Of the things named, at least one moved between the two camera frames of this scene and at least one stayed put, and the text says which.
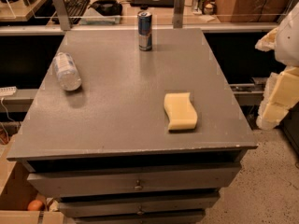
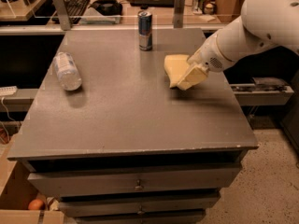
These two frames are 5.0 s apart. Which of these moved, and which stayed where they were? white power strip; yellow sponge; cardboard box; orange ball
Moved: yellow sponge
Stayed: cardboard box; orange ball; white power strip
